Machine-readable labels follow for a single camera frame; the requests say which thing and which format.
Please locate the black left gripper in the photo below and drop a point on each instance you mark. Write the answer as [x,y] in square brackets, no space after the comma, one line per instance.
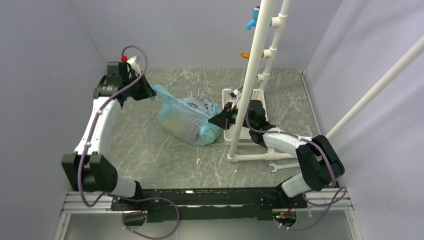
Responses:
[147,91]

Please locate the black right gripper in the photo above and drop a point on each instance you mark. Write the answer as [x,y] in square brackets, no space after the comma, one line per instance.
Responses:
[223,119]

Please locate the blue printed plastic bag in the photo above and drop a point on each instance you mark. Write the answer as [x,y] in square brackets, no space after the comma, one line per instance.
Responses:
[188,118]

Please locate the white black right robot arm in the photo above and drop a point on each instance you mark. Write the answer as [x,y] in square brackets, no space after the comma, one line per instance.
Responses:
[320,166]

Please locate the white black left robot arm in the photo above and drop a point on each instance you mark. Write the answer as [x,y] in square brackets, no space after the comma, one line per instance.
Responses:
[87,168]

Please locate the white pvc pipe rack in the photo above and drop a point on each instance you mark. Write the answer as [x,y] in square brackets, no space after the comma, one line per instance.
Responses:
[267,34]

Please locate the orange plastic faucet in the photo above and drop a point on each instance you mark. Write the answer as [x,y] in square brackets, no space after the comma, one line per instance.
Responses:
[247,55]

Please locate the silver open-end wrench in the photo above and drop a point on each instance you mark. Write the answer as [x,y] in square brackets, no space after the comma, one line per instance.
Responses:
[275,167]

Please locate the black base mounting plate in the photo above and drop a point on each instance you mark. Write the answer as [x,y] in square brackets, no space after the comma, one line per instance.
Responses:
[260,203]

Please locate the blue plastic faucet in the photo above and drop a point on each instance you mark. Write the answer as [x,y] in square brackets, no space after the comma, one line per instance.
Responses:
[253,22]

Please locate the white diagonal pipe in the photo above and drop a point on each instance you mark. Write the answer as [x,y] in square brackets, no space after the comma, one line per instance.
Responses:
[407,59]

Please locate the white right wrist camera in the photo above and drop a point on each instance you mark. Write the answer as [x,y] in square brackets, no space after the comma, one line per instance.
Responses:
[235,93]

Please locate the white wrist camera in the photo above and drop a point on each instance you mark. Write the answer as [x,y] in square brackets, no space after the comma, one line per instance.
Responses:
[134,63]
[235,93]

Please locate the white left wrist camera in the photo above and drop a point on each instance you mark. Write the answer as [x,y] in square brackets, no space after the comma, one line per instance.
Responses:
[134,63]

